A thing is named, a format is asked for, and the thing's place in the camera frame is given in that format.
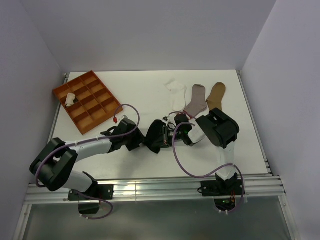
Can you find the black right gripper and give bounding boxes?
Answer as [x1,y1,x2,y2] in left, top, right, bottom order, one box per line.
[151,126,184,150]

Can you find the black sock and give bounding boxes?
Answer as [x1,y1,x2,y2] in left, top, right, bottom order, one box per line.
[143,119,165,154]

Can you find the white sock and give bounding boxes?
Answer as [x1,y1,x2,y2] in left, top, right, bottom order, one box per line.
[164,78,187,111]

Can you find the cream brown striped sock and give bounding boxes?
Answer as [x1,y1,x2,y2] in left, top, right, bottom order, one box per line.
[64,93,78,108]

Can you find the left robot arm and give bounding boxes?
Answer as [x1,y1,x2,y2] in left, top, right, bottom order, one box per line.
[29,118,145,200]

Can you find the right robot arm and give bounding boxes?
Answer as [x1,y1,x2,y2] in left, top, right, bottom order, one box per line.
[171,108,244,196]

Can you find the grey sock red stripes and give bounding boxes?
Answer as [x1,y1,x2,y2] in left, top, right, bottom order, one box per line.
[184,84,207,117]

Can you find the tan brown sock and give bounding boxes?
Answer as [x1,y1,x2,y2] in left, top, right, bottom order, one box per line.
[206,82,226,111]

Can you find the orange compartment tray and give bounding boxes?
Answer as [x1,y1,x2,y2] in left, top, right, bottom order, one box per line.
[52,70,123,135]

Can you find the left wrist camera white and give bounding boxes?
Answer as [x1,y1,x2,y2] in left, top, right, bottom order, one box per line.
[113,115,128,125]

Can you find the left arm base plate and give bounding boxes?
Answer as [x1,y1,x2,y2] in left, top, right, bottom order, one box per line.
[67,184,114,201]

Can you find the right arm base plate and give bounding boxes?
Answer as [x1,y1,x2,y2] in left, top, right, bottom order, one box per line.
[197,179,245,197]

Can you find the aluminium frame rail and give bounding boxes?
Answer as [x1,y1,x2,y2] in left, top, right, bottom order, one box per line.
[24,175,286,205]

